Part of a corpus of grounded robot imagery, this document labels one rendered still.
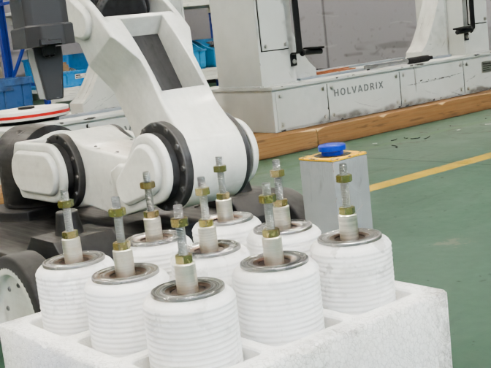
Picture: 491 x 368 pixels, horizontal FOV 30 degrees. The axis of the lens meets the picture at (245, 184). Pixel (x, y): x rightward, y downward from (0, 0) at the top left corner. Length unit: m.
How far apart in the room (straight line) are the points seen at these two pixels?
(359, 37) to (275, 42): 4.12
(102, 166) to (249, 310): 0.71
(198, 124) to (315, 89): 2.42
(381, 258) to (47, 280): 0.39
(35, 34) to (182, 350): 0.39
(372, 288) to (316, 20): 7.22
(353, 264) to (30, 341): 0.39
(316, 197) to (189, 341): 0.47
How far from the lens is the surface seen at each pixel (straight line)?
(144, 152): 1.42
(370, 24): 7.77
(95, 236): 1.49
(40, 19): 1.06
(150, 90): 1.46
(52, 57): 1.08
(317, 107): 3.85
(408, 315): 1.06
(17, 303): 1.50
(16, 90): 5.65
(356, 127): 3.90
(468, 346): 1.44
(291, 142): 3.65
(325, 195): 1.30
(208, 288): 0.93
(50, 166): 1.71
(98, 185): 1.66
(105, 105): 3.44
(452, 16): 4.70
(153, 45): 1.58
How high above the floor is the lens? 0.51
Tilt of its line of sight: 10 degrees down
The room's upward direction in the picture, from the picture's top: 6 degrees counter-clockwise
